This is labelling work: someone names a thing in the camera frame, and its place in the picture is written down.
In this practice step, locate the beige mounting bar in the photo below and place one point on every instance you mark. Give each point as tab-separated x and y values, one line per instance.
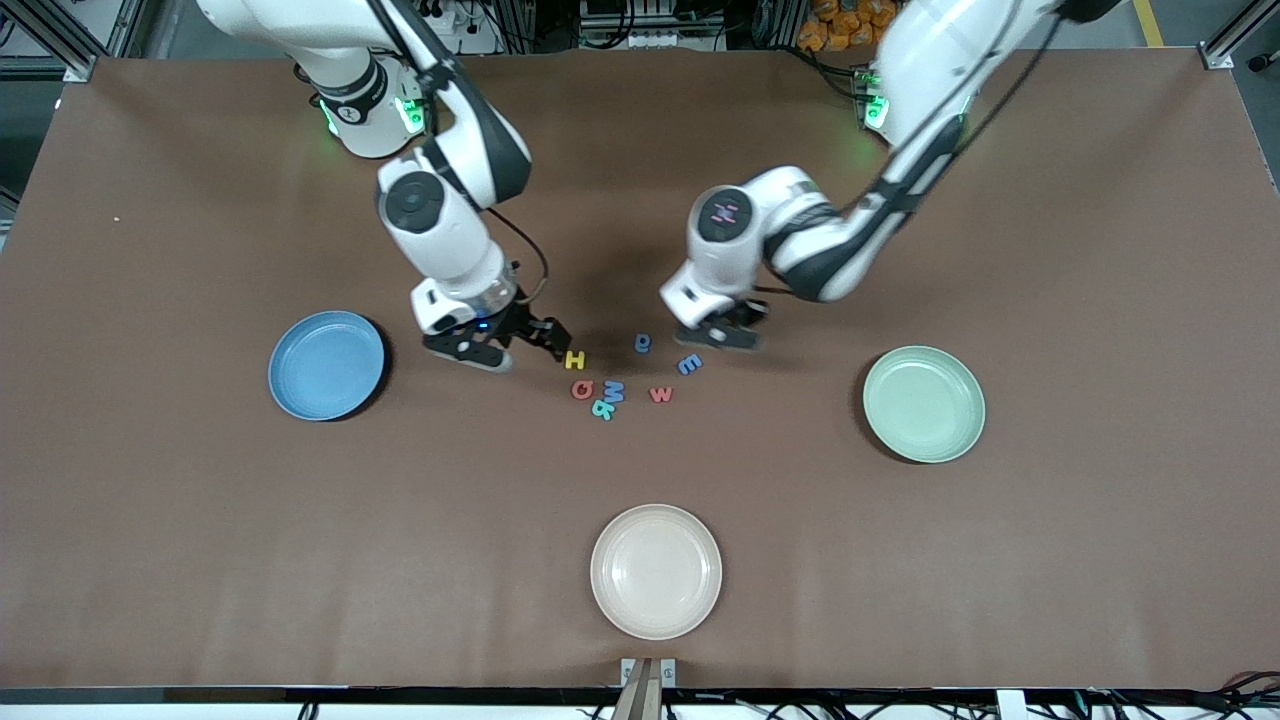
640	700

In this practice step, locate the aluminium frame profile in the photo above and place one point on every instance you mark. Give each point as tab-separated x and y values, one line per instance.
78	68
1215	55

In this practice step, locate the bag of orange items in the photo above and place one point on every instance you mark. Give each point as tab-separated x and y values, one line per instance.
840	25

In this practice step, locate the green plate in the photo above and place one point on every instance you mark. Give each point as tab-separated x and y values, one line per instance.
925	405

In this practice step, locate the white power strip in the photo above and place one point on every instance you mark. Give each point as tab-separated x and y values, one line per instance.
660	40

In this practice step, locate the blue plate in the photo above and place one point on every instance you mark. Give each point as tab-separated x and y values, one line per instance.
325	365

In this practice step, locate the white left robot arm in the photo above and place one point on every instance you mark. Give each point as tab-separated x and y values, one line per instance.
800	230

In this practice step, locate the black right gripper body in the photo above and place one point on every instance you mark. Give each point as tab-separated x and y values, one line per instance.
521	321

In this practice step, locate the blue foam letter M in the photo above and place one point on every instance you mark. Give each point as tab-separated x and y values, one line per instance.
614	391

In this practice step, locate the metal clamp bracket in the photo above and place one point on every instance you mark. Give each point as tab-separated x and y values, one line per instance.
628	668

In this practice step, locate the small white bracket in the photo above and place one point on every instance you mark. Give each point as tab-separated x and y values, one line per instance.
1010	705

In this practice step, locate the teal foam letter b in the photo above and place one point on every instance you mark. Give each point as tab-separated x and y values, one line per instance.
603	408

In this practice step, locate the blue uppercase foam letter E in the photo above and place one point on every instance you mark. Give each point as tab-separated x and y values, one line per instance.
690	364

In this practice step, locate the red foam letter G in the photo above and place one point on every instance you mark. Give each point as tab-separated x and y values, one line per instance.
576	389

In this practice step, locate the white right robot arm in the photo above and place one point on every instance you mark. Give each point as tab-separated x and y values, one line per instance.
440	230

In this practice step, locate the beige plate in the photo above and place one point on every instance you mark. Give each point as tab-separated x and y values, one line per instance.
655	572

